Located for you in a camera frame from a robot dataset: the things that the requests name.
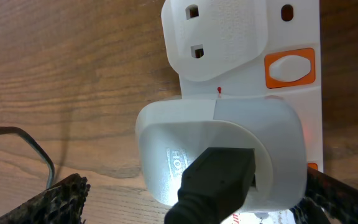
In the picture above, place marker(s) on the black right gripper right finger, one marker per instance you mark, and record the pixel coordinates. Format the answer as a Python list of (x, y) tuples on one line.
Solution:
[(326, 197)]

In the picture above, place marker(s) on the white power strip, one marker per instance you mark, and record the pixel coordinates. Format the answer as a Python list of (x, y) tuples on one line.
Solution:
[(250, 76)]

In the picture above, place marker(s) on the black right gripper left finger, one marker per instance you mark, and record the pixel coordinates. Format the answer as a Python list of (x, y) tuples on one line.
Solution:
[(62, 203)]

